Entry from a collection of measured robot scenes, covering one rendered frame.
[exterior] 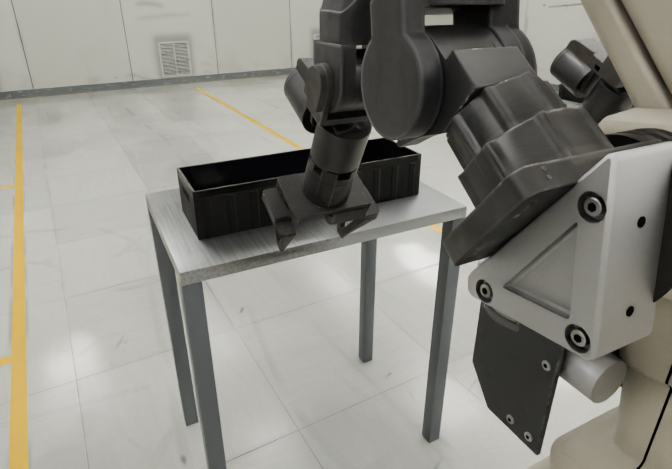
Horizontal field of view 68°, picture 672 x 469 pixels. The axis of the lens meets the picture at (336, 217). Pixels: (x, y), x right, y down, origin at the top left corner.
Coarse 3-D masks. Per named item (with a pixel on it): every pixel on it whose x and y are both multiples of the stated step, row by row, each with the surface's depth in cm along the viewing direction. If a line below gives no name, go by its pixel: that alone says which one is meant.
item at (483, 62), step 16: (432, 32) 33; (448, 32) 33; (464, 32) 34; (480, 32) 34; (448, 48) 32; (464, 48) 33; (480, 48) 32; (496, 48) 32; (512, 48) 33; (448, 64) 31; (464, 64) 30; (480, 64) 31; (496, 64) 31; (512, 64) 32; (528, 64) 32; (448, 80) 32; (464, 80) 30; (480, 80) 30; (496, 80) 31; (448, 96) 32; (464, 96) 31; (448, 112) 32; (432, 128) 34; (448, 128) 33; (400, 144) 38; (416, 144) 39
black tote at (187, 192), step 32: (256, 160) 125; (288, 160) 129; (384, 160) 122; (416, 160) 126; (192, 192) 103; (224, 192) 106; (256, 192) 109; (384, 192) 126; (416, 192) 130; (192, 224) 111; (224, 224) 109; (256, 224) 112
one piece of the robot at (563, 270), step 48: (576, 192) 25; (624, 192) 24; (528, 240) 29; (576, 240) 26; (624, 240) 25; (480, 288) 33; (528, 288) 30; (576, 288) 26; (624, 288) 26; (576, 336) 27; (624, 336) 27
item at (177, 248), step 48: (432, 192) 132; (192, 240) 108; (240, 240) 108; (336, 240) 110; (192, 288) 98; (192, 336) 102; (432, 336) 143; (192, 384) 157; (432, 384) 148; (432, 432) 155
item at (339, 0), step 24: (336, 0) 43; (360, 0) 42; (336, 24) 44; (360, 24) 43; (336, 48) 44; (360, 48) 47; (336, 72) 45; (360, 72) 45; (336, 96) 46; (360, 96) 46
